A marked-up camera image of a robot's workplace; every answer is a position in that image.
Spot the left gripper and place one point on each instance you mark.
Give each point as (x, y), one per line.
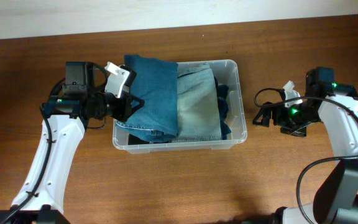
(127, 110)

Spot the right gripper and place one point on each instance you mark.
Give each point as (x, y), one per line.
(281, 110)

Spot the dark blue jeans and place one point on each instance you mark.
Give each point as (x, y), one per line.
(156, 84)

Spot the teal taped cloth bundle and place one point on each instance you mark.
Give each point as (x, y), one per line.
(222, 92)

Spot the light blue jeans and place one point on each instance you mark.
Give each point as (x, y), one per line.
(197, 106)

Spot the clear plastic storage container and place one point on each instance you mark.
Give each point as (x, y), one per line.
(227, 73)

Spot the black cloth bundle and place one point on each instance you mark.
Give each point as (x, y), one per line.
(133, 140)

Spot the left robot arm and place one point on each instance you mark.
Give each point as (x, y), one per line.
(40, 199)

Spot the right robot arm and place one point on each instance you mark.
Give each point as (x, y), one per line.
(336, 106)

